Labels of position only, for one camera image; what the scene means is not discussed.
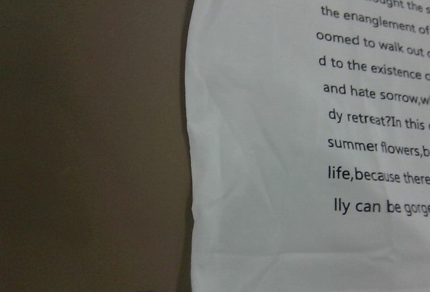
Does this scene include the white long sleeve printed shirt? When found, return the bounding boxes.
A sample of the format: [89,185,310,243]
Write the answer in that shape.
[185,0,429,291]

